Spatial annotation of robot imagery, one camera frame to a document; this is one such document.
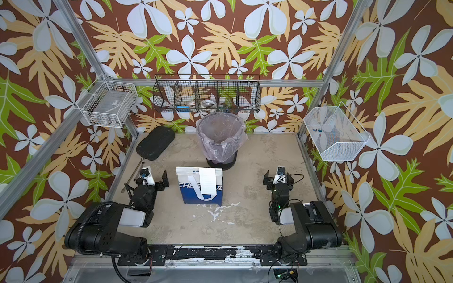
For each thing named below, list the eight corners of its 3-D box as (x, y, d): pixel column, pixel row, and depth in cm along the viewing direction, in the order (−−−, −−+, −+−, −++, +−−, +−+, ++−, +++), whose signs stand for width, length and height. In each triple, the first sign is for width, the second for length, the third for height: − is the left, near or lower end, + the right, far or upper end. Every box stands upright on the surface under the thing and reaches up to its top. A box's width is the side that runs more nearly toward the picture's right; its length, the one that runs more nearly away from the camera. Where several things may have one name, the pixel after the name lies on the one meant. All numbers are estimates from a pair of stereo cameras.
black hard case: (136, 156, 111) (131, 149, 106) (158, 130, 125) (155, 123, 120) (155, 162, 108) (152, 155, 102) (176, 136, 122) (173, 129, 117)
